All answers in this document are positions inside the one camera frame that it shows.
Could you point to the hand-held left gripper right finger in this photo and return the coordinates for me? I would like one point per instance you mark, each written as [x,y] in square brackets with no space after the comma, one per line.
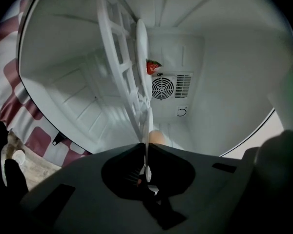
[210,191]

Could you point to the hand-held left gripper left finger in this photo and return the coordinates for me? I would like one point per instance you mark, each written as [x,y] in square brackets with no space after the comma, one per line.
[88,194]

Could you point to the brown egg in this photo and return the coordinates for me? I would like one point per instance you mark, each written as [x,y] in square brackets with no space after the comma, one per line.
[158,137]

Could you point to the white fridge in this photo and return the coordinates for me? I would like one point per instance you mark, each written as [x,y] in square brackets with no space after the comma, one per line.
[222,57]

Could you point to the white fridge dial panel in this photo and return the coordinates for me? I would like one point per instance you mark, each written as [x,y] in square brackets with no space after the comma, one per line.
[182,111]

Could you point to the white fridge fan vent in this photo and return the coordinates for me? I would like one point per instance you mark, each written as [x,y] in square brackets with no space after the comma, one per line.
[172,85]

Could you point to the white fridge shelf rack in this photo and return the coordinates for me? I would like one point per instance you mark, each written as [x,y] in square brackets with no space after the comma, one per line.
[117,57]

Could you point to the white plate with strawberry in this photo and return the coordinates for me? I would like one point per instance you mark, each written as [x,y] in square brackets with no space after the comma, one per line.
[141,47]

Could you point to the white cup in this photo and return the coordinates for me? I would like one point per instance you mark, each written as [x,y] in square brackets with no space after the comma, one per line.
[19,157]

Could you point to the red and white patterned cloth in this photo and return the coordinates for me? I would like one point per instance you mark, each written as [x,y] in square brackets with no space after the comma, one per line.
[9,86]

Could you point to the red strawberry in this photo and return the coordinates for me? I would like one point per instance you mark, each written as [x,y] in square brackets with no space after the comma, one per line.
[152,66]

